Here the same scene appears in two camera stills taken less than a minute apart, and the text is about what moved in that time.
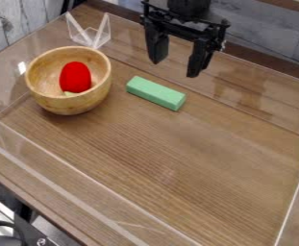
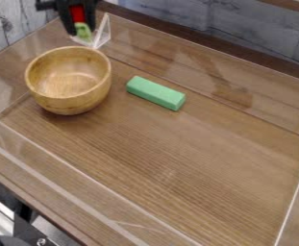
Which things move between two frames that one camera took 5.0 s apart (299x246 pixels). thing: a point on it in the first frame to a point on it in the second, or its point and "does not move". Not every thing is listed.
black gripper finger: (201, 57) to (92, 15)
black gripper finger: (157, 44) to (70, 25)
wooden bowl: (43, 79) does not move
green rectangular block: (157, 93) does not move
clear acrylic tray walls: (161, 159) does not move
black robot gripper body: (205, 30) to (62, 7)
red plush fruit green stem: (76, 78) to (80, 19)
